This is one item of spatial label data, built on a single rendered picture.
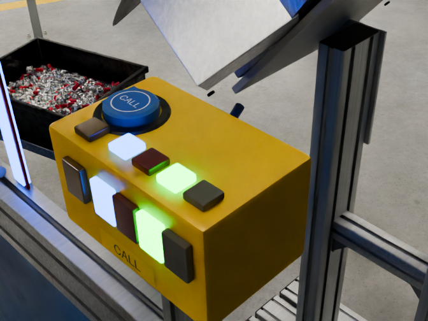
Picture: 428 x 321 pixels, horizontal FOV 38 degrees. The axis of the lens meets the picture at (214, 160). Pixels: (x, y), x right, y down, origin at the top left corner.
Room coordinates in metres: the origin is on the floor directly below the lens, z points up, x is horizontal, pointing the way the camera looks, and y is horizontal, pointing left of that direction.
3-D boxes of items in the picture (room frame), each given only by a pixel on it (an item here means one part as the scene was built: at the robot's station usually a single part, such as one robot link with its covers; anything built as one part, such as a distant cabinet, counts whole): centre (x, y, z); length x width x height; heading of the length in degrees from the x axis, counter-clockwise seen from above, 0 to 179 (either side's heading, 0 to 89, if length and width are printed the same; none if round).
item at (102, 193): (0.32, 0.07, 1.04); 0.02 x 0.01 x 0.03; 44
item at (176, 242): (0.26, 0.02, 1.04); 0.02 x 0.01 x 0.03; 44
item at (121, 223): (0.30, 0.06, 1.04); 0.02 x 0.01 x 0.03; 44
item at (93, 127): (0.35, 0.08, 1.08); 0.02 x 0.02 x 0.01; 44
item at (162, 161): (0.31, 0.04, 1.08); 0.02 x 0.02 x 0.01; 44
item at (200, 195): (0.28, 0.01, 1.08); 0.02 x 0.02 x 0.01; 44
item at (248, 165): (0.34, 0.03, 1.02); 0.16 x 0.10 x 0.11; 44
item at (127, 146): (0.33, 0.06, 1.08); 0.02 x 0.02 x 0.01; 44
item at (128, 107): (0.38, 0.06, 1.08); 0.04 x 0.04 x 0.02
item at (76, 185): (0.34, 0.10, 1.04); 0.02 x 0.01 x 0.03; 44
